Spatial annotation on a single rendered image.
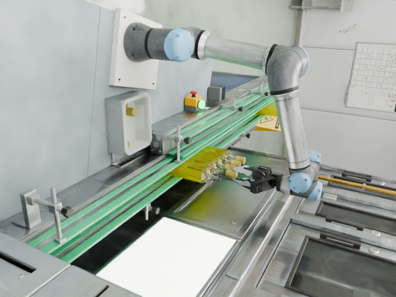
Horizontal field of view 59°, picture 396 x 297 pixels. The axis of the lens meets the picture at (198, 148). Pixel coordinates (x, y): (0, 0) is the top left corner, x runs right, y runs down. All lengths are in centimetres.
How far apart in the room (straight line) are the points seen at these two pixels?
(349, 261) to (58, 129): 110
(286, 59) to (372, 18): 601
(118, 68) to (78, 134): 29
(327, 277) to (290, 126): 52
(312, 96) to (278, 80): 625
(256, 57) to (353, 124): 618
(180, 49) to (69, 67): 39
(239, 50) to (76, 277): 98
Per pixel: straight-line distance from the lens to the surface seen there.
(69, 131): 128
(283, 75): 118
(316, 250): 143
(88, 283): 65
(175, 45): 130
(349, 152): 761
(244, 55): 135
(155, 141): 153
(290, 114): 120
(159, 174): 141
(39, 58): 118
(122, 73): 141
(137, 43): 138
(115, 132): 139
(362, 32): 719
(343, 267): 138
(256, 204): 156
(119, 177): 136
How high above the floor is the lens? 167
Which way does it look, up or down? 26 degrees down
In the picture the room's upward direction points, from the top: 102 degrees clockwise
